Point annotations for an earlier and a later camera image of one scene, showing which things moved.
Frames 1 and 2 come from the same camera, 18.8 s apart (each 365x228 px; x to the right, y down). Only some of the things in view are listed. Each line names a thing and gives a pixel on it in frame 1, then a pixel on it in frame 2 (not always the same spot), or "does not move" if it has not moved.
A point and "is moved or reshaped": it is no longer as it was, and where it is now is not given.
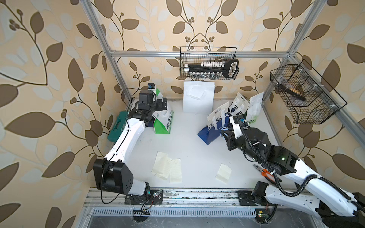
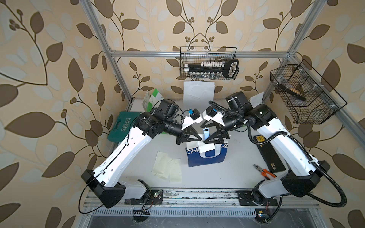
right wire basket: x=309 y=98 does not move
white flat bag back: x=198 y=97 does not move
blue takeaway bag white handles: x=216 y=122 is moved or reshaped
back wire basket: x=208 y=63 does not move
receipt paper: x=224 y=173 → x=204 y=147
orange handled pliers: x=265 y=173 does not move
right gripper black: x=231 y=140 → x=216 y=135
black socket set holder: x=227 y=68 does not move
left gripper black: x=158 y=107 → x=188 y=133
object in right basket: x=293 y=91 does not move
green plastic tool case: x=120 y=120 does not move
